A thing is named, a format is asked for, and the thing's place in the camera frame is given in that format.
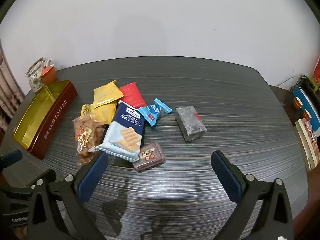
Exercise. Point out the grey wrapped block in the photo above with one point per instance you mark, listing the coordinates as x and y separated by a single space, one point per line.
190 125

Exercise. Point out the eyeglasses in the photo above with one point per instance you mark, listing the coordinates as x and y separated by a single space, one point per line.
312 130

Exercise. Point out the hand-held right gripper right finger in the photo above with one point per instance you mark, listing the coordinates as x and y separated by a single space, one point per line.
225 172

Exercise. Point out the small brown snack packet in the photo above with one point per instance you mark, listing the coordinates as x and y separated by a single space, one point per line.
148 156

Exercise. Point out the red snack packet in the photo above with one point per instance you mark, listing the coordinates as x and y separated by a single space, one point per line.
131 95

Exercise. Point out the blue cracker packet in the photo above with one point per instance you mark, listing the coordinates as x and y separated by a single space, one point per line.
125 130

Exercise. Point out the orange tea cup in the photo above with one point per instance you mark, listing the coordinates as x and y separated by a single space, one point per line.
48 76

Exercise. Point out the clear bag of orange snacks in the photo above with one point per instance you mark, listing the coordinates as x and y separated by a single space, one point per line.
86 135

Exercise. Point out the beige curtain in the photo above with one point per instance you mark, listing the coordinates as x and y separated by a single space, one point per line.
10 92

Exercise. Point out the patterned ceramic teapot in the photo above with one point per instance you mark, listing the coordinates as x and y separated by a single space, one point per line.
35 81

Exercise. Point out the small orange cup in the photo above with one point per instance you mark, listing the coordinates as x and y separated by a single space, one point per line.
298 103
307 115

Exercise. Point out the red and gold tin box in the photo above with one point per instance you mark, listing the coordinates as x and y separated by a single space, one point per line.
55 120

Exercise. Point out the red bag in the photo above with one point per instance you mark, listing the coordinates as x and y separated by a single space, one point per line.
317 71

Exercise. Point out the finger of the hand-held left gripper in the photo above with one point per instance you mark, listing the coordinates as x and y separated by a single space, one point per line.
11 158
48 175

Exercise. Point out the yellow snack packet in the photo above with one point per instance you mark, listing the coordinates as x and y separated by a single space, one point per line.
105 112
106 93

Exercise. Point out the light blue candy packet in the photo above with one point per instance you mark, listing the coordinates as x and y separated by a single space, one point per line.
152 112

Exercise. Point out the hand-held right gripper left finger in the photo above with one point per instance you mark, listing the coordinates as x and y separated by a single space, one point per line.
92 177

